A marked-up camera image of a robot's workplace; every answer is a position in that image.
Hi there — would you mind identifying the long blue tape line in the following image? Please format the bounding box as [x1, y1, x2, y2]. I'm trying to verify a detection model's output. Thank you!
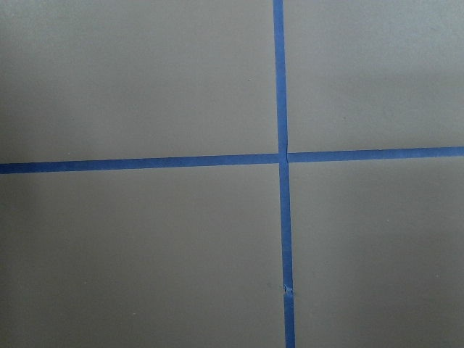
[273, 1, 296, 347]

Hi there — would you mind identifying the cross blue tape line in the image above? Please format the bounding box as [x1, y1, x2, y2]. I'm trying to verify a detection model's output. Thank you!
[1, 146, 463, 175]

